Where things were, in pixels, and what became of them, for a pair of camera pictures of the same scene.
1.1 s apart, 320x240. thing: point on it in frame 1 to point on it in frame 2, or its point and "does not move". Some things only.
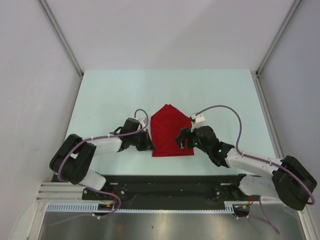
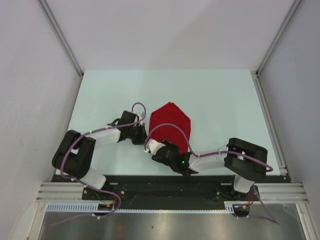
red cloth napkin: [166, 124] does not move
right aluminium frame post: [295, 5] does not move
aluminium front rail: [60, 192] does not move
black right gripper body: [193, 141] to [173, 148]
